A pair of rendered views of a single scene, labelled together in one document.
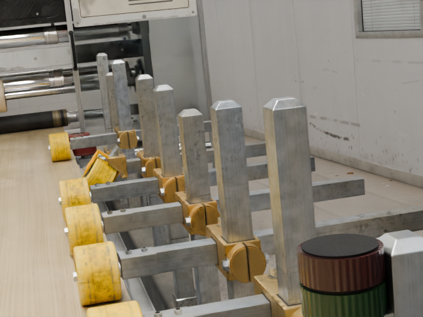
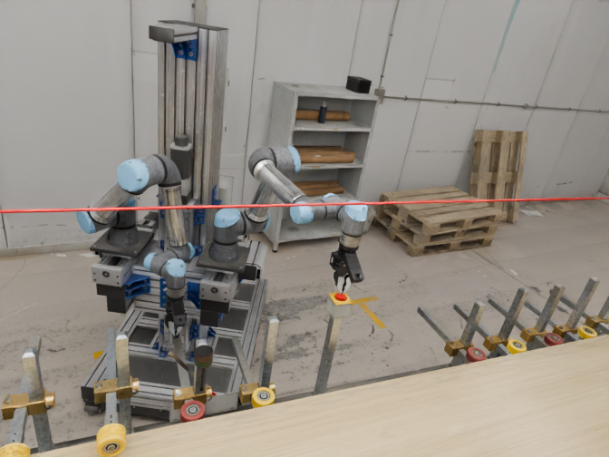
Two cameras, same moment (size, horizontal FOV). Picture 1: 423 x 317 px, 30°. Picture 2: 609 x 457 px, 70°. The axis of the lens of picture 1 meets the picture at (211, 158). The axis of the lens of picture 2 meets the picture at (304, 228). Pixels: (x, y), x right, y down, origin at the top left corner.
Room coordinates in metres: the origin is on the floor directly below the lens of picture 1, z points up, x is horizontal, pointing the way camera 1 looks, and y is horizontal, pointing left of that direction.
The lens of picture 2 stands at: (0.53, 1.05, 2.15)
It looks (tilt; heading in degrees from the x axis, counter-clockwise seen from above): 26 degrees down; 257
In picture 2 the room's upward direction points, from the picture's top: 9 degrees clockwise
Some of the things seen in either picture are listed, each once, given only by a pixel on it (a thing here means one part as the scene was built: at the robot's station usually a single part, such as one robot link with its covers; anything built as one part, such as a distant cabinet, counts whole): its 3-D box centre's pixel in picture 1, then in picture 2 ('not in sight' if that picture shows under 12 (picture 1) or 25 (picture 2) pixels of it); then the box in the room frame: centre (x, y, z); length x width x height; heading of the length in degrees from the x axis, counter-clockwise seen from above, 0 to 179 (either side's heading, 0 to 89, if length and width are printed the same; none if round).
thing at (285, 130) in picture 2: not in sight; (314, 169); (-0.44, -2.98, 0.78); 0.90 x 0.45 x 1.55; 18
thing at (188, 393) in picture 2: not in sight; (192, 396); (0.56, -0.12, 0.85); 0.13 x 0.06 x 0.05; 12
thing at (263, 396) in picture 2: not in sight; (262, 405); (0.31, -0.07, 0.85); 0.08 x 0.08 x 0.11
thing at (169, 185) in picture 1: (171, 184); not in sight; (1.54, 0.08, 0.95); 0.13 x 0.06 x 0.05; 12
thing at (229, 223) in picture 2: not in sight; (227, 224); (0.45, -0.82, 1.21); 0.13 x 0.12 x 0.14; 25
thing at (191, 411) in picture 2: not in sight; (192, 420); (0.56, -0.01, 0.85); 0.08 x 0.08 x 0.11
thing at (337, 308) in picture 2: not in sight; (338, 306); (0.04, -0.24, 1.18); 0.07 x 0.07 x 0.08; 12
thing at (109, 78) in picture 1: (119, 146); not in sight; (2.50, 0.29, 0.89); 0.03 x 0.03 x 0.48; 12
